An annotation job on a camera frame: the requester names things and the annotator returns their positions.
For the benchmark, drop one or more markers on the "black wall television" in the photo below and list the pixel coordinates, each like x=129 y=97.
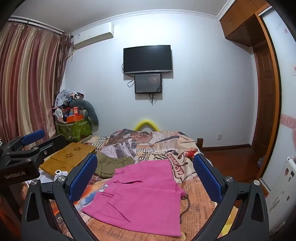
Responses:
x=148 y=59

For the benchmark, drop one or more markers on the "brown wooden door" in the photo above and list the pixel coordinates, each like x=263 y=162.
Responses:
x=266 y=104

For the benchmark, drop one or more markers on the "olive green pants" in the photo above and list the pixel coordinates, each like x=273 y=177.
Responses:
x=111 y=164

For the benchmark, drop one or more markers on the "small orange carton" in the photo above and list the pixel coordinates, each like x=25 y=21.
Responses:
x=74 y=111

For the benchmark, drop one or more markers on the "pink pants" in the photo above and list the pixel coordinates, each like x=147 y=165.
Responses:
x=138 y=197

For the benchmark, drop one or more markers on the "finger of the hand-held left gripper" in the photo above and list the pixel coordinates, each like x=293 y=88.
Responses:
x=54 y=143
x=34 y=136

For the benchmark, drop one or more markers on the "printed blanket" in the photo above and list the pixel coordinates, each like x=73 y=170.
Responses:
x=161 y=143

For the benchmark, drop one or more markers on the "flat orange box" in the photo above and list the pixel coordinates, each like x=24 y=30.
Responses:
x=74 y=118

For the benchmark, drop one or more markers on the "striped red curtain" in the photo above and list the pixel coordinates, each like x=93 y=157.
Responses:
x=25 y=81

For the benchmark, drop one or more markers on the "dark wooden bed post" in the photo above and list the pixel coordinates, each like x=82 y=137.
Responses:
x=199 y=142

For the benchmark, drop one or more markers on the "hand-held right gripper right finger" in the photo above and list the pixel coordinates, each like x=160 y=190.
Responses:
x=207 y=179

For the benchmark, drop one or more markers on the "white air conditioner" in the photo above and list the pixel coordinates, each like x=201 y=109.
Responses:
x=92 y=34

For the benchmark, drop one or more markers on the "pile of clothes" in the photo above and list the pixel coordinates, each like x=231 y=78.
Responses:
x=67 y=97

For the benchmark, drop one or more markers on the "small black wall monitor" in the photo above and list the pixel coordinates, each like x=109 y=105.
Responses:
x=148 y=83

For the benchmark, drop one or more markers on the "wooden overhead cabinet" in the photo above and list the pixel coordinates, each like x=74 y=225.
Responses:
x=240 y=20

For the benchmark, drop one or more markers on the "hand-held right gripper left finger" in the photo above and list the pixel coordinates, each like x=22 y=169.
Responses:
x=83 y=179

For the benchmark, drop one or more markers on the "grey plush pillow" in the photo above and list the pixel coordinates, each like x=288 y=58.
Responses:
x=91 y=113

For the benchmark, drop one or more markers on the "green patterned storage bag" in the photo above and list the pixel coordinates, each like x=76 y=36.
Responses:
x=74 y=131

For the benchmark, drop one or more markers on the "white wardrobe sliding door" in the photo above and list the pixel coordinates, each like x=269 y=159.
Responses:
x=284 y=92

